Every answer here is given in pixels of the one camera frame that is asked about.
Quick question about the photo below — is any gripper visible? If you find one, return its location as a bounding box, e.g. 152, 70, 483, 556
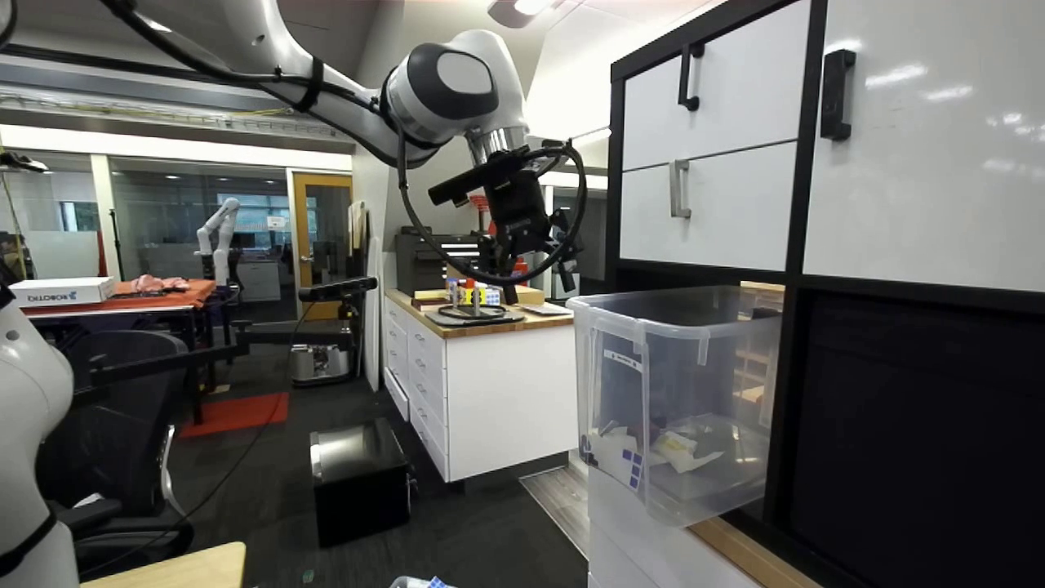
478, 167, 587, 305

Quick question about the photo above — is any white cabinet with wooden top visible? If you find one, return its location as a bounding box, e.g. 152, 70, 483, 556
381, 286, 582, 484

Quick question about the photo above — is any transparent plastic box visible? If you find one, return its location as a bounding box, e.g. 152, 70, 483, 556
565, 283, 786, 528

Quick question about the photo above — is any black box with silver top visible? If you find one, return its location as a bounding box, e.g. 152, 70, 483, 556
309, 417, 414, 549

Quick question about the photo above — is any black and white cabinet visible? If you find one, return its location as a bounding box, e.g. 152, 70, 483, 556
603, 0, 1045, 588

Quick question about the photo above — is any white cabinet door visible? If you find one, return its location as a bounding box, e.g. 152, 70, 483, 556
803, 0, 1045, 294

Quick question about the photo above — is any white cardboard box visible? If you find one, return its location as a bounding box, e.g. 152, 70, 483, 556
7, 275, 118, 308

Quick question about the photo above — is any black round tray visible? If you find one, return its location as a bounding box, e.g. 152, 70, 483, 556
424, 301, 525, 328

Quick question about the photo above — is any black tool chest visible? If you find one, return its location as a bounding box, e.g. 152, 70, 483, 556
395, 226, 484, 296

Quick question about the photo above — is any white carton with blue squares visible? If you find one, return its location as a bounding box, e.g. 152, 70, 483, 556
581, 425, 647, 492

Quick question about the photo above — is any yellow door with window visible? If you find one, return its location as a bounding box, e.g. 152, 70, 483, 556
291, 171, 355, 322

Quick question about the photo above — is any silver toaster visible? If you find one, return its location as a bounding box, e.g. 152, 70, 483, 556
288, 342, 354, 386

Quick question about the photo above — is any white and yellow packet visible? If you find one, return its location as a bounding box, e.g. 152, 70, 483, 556
651, 431, 726, 476

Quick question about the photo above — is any ceiling lamp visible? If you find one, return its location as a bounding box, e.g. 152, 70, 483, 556
487, 0, 558, 30

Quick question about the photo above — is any red floor mat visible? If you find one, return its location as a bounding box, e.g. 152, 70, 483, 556
177, 391, 291, 440

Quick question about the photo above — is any pink cloth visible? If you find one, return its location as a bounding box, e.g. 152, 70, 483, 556
129, 274, 192, 294

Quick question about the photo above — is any table with orange cloth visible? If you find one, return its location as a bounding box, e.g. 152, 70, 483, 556
20, 278, 239, 425

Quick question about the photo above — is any black office chair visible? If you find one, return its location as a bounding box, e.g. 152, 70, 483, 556
36, 329, 197, 574

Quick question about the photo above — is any light wooden table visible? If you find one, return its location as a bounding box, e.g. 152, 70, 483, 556
80, 541, 248, 588

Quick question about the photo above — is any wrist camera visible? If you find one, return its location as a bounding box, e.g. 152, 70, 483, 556
428, 149, 566, 207

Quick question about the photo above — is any silver drawer handle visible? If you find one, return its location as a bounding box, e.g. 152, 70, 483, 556
669, 158, 693, 220

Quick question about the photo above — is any camera on mount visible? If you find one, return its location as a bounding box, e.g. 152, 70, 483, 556
235, 275, 380, 352

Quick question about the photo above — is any white drawer with silver handle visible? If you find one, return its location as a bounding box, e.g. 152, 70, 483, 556
619, 142, 799, 273

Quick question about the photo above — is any black drawer handle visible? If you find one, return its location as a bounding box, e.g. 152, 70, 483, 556
677, 42, 706, 112

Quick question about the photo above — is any white drawer with black handle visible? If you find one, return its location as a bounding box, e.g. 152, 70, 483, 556
621, 0, 812, 172

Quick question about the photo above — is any black door handle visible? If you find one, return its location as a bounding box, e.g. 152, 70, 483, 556
820, 49, 857, 142

